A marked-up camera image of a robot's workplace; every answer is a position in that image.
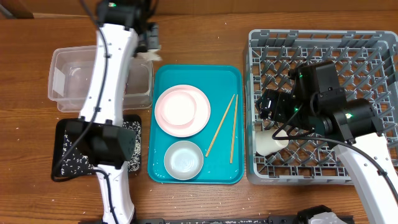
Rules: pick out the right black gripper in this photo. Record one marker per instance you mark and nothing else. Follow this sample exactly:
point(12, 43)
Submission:
point(277, 111)

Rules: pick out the white cup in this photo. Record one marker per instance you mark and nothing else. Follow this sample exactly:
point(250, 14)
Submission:
point(266, 145)

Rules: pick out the grey dishwasher rack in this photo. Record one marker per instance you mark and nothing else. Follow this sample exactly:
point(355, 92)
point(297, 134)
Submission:
point(366, 63)

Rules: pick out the pink plate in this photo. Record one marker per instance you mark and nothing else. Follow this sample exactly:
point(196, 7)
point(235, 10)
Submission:
point(182, 111)

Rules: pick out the teal serving tray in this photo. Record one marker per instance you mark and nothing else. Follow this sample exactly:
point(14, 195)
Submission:
point(219, 83)

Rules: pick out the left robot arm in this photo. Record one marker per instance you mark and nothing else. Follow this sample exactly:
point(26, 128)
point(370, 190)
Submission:
point(123, 30)

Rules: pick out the wooden chopstick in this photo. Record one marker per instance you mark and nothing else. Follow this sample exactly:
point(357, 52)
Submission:
point(234, 130)
point(219, 126)

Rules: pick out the grey bowl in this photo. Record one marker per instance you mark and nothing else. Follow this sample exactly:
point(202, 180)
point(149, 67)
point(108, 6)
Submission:
point(183, 160)

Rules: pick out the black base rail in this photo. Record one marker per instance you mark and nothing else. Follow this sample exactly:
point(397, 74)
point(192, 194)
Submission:
point(273, 219)

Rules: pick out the white napkin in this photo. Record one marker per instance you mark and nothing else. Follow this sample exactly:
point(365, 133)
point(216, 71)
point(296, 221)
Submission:
point(150, 55)

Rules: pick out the rice and food scraps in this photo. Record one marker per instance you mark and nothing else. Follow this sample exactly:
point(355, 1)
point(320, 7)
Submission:
point(133, 146)

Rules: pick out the right wooden chopstick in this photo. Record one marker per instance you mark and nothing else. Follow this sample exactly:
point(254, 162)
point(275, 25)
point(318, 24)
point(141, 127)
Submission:
point(234, 130)

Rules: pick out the clear plastic bin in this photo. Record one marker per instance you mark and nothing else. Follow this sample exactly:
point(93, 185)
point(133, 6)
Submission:
point(70, 75)

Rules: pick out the black plastic tray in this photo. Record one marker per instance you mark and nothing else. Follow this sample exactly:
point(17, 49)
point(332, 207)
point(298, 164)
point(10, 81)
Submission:
point(62, 161)

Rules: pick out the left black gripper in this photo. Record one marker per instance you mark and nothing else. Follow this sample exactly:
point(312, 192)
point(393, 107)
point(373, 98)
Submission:
point(148, 25)

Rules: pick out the left wooden chopstick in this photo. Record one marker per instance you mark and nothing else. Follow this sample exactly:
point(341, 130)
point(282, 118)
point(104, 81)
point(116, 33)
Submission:
point(219, 126)

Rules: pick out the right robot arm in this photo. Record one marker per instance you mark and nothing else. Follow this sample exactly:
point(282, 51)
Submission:
point(317, 110)

